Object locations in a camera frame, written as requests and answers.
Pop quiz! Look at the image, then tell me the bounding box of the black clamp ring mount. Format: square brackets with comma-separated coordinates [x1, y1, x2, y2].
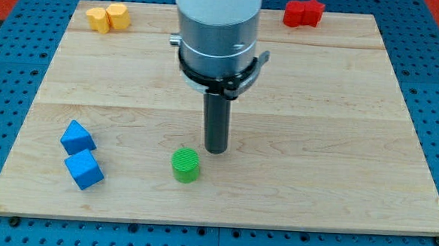
[178, 51, 271, 100]

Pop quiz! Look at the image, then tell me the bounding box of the blue cube block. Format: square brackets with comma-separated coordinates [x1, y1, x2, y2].
[64, 149, 104, 190]

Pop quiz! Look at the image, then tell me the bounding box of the yellow heart block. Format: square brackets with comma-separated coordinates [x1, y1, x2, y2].
[85, 8, 110, 34]

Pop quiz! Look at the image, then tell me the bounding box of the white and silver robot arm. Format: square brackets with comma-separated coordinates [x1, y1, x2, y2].
[170, 0, 270, 154]

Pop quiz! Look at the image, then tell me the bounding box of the blue triangle block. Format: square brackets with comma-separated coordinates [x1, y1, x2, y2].
[59, 120, 96, 155]

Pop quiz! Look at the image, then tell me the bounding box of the yellow rounded block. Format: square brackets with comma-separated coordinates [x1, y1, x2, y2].
[106, 3, 131, 30]

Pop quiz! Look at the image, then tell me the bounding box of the red rounded block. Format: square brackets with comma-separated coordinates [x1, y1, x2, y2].
[283, 0, 305, 27]

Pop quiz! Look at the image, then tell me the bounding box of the wooden board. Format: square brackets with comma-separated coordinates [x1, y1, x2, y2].
[0, 1, 439, 236]

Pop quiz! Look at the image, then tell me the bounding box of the green cylinder block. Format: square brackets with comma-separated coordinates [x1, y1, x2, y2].
[171, 147, 200, 183]

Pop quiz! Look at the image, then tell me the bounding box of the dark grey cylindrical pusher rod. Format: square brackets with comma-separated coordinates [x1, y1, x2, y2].
[203, 94, 231, 154]

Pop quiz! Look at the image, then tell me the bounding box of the red star block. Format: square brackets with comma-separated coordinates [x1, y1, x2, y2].
[301, 0, 325, 27]

